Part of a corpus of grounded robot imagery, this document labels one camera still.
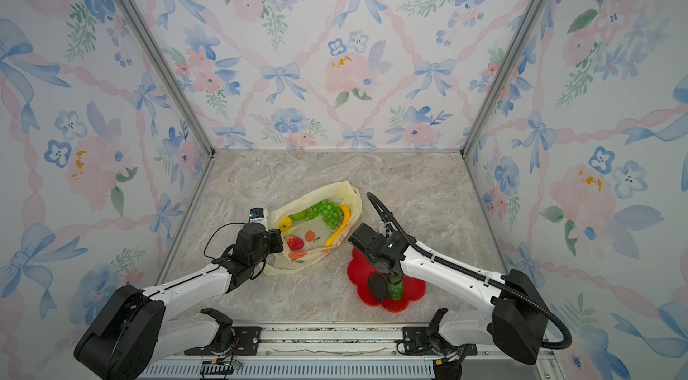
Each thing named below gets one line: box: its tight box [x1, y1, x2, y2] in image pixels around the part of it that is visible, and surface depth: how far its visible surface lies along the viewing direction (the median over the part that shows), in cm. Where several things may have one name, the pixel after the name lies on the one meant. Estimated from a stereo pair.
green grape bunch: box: [290, 198, 344, 230], surface depth 99 cm
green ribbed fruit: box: [387, 274, 405, 302], surface depth 80 cm
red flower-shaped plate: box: [347, 247, 427, 314], surface depth 81 cm
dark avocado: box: [368, 273, 388, 302], surface depth 81 cm
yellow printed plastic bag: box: [261, 180, 363, 276], surface depth 95 cm
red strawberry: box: [283, 234, 305, 251], surface depth 92 cm
